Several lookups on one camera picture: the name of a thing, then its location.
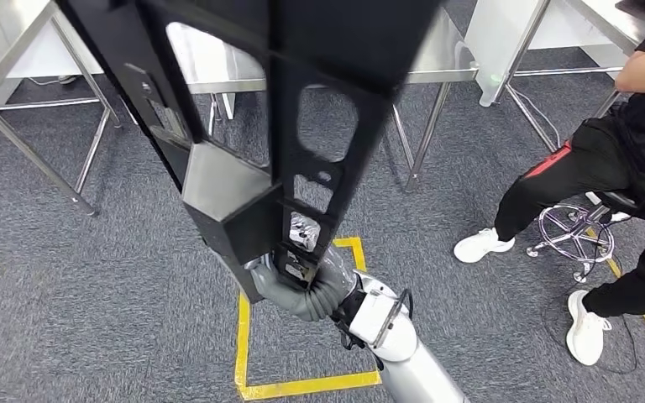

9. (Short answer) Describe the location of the steel frame table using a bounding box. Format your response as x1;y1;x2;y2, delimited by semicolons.
503;0;645;152

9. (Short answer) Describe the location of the person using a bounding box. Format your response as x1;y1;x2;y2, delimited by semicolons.
453;8;645;369

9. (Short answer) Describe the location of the long black plastic part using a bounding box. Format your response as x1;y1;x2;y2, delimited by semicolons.
55;0;446;306

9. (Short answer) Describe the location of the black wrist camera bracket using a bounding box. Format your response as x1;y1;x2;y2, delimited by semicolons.
330;288;414;369

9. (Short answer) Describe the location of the white desk side panel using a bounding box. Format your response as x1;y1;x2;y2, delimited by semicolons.
464;0;552;107

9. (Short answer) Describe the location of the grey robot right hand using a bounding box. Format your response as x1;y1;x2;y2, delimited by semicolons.
243;213;357;297

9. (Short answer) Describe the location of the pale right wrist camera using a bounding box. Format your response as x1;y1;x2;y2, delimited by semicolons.
350;286;407;348

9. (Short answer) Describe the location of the chrome base stool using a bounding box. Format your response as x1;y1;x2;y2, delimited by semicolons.
527;189;643;285

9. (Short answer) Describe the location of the white desk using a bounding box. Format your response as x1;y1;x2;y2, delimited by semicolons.
0;22;105;134

